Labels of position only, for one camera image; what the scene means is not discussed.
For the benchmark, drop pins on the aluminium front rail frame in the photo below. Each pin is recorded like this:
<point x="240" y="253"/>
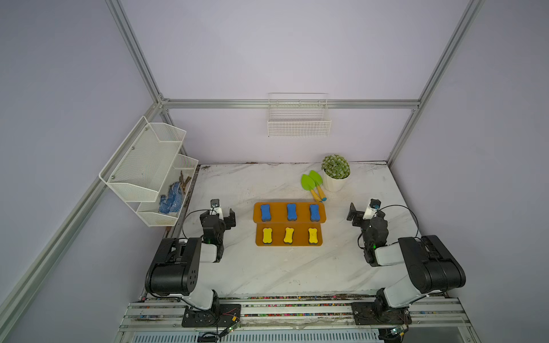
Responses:
<point x="323" y="318"/>

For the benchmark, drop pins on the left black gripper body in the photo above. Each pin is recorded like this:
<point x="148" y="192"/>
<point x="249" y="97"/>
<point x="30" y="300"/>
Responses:
<point x="227" y="219"/>

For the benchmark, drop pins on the green spatula blue tip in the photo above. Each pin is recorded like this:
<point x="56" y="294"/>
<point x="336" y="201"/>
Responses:
<point x="318" y="183"/>

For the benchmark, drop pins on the orange two-tier wooden shelf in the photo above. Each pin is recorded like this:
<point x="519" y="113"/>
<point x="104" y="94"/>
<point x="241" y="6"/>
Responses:
<point x="279" y="222"/>

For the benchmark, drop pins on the blue eraser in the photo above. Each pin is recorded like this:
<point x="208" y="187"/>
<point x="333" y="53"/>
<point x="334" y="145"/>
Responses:
<point x="292" y="212"/>
<point x="315" y="213"/>
<point x="265" y="212"/>

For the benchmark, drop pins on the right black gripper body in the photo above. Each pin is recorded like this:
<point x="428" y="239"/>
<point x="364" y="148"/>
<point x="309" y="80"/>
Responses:
<point x="356" y="214"/>

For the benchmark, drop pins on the potted green succulent plant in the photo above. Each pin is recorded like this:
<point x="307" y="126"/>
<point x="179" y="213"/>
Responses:
<point x="337" y="170"/>

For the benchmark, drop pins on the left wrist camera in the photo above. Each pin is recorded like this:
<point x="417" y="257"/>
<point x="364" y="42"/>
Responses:
<point x="216" y="206"/>

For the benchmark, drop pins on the yellow eraser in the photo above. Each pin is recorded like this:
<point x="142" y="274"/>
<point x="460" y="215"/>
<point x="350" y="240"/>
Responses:
<point x="267" y="235"/>
<point x="288" y="237"/>
<point x="312" y="236"/>

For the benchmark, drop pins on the white mesh two-tier rack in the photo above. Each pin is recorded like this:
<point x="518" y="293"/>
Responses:
<point x="145" y="166"/>

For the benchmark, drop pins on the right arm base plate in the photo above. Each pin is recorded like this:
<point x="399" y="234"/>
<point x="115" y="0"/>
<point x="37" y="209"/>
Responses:
<point x="369" y="313"/>

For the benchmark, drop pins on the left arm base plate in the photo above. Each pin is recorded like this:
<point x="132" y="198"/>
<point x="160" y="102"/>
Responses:
<point x="210" y="316"/>

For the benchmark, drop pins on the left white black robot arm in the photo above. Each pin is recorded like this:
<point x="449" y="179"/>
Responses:
<point x="174" y="271"/>

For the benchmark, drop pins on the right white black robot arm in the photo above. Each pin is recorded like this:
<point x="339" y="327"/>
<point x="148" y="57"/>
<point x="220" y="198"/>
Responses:
<point x="430" y="266"/>

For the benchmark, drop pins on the blue crumpled cloth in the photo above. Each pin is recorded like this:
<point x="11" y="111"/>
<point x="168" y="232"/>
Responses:
<point x="172" y="202"/>

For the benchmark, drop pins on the brown sticks in rack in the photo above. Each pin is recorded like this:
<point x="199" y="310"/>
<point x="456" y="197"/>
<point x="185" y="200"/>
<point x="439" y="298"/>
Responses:
<point x="184" y="181"/>

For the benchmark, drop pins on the white wire wall basket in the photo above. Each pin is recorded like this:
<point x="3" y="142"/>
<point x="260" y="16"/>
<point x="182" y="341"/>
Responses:
<point x="301" y="115"/>

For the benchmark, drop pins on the green spatula orange handle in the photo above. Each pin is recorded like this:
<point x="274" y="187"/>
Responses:
<point x="309" y="185"/>

